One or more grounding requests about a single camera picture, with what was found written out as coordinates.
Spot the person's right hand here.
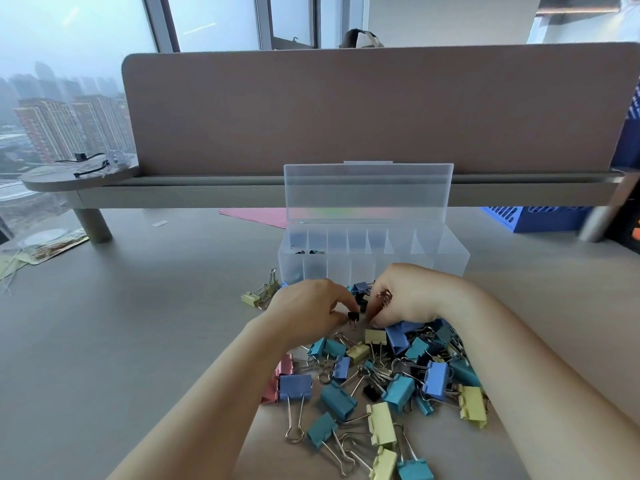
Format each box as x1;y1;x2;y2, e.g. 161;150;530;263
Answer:
368;263;470;330

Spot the person's left hand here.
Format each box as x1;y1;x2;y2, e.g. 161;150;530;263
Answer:
266;279;354;341

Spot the person's left forearm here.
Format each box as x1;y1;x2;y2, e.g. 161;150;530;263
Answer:
106;311;293;480

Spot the person's right forearm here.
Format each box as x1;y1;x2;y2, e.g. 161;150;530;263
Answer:
431;281;640;480

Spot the pile of colourful binder clips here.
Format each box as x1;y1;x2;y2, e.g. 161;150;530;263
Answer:
241;267;494;480

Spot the clear plastic compartment box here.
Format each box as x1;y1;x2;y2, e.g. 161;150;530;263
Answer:
277;161;471;288

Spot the pink paper sheet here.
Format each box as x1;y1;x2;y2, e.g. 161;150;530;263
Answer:
218;208;289;230

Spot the blue plastic crate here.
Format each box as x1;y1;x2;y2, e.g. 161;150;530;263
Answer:
480;206;594;233

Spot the grey desk shelf riser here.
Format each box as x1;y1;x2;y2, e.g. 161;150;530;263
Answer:
21;160;629;244

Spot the beige desk divider panel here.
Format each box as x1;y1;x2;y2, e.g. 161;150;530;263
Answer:
121;41;640;178

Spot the black and orange device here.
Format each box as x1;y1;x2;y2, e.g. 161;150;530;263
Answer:
617;194;640;256

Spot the green printed packet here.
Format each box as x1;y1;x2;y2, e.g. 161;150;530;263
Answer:
0;227;90;266

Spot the blue banner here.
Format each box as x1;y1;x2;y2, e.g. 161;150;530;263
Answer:
612;79;640;170

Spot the grey window frame post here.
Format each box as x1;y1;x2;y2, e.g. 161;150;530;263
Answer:
142;0;181;54
253;0;275;51

